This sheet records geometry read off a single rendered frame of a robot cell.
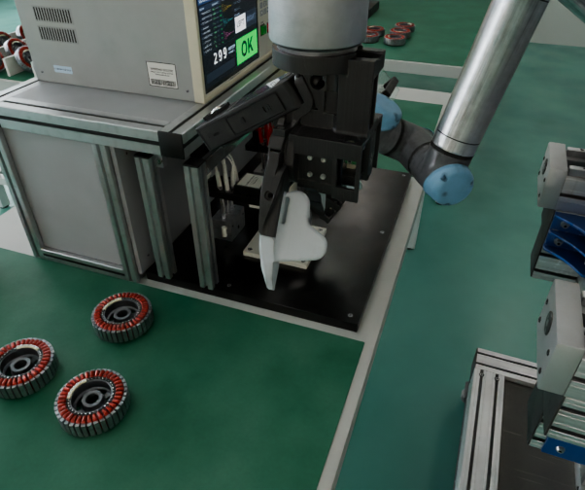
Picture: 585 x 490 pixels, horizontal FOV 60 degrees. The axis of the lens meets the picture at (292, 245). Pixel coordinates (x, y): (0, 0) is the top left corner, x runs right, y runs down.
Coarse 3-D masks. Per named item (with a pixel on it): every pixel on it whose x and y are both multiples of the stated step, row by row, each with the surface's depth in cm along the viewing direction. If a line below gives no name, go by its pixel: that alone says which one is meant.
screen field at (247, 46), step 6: (246, 36) 104; (252, 36) 107; (240, 42) 102; (246, 42) 105; (252, 42) 108; (240, 48) 103; (246, 48) 106; (252, 48) 108; (240, 54) 104; (246, 54) 106; (252, 54) 109; (240, 60) 104
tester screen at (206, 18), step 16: (208, 0) 88; (224, 0) 93; (240, 0) 99; (208, 16) 89; (224, 16) 94; (256, 16) 107; (208, 32) 90; (224, 32) 96; (240, 32) 102; (208, 48) 91; (208, 64) 92; (240, 64) 105
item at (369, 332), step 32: (416, 96) 200; (448, 96) 200; (416, 192) 140; (0, 224) 127; (384, 256) 117; (160, 288) 108; (384, 288) 108; (288, 320) 100; (384, 320) 103; (352, 384) 87; (352, 416) 82; (320, 480) 73
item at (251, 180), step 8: (248, 176) 112; (256, 176) 112; (216, 184) 113; (240, 184) 109; (248, 184) 109; (256, 184) 109; (216, 192) 111; (224, 192) 110; (232, 192) 110; (240, 192) 109; (248, 192) 108; (256, 192) 108; (224, 200) 115; (232, 200) 111; (240, 200) 110; (248, 200) 109; (256, 200) 108; (224, 208) 115; (224, 216) 115
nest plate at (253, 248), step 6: (318, 228) 120; (324, 228) 120; (258, 234) 118; (324, 234) 119; (252, 240) 116; (258, 240) 116; (252, 246) 114; (258, 246) 114; (246, 252) 112; (252, 252) 112; (258, 252) 112; (258, 258) 112; (288, 264) 110; (294, 264) 110; (300, 264) 109; (306, 264) 109
